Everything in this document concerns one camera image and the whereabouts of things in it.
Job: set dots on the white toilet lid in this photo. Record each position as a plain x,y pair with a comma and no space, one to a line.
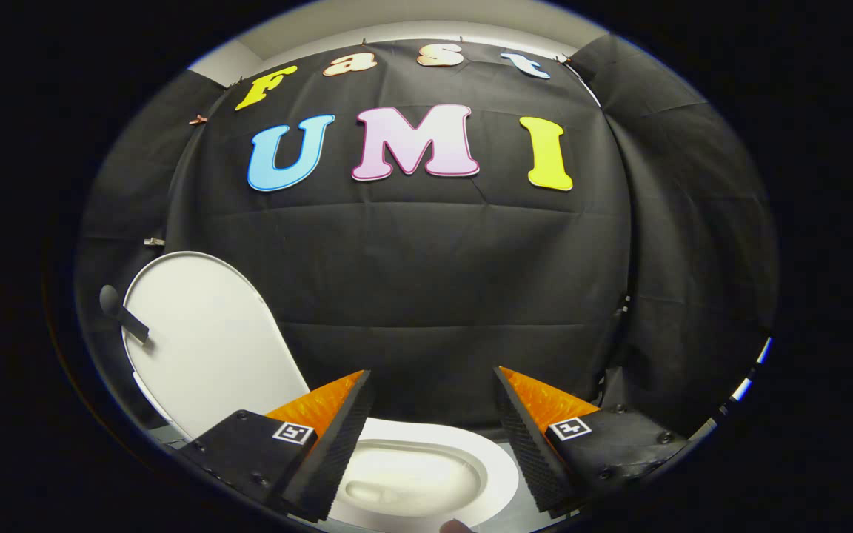
212,340

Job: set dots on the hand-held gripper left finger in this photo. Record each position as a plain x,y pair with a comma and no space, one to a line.
334,451

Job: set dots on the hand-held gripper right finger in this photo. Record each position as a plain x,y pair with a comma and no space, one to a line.
534,459

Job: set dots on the white grey panel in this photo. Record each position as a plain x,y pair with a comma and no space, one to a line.
748,381

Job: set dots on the black backdrop cloth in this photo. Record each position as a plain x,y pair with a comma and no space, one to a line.
434,259

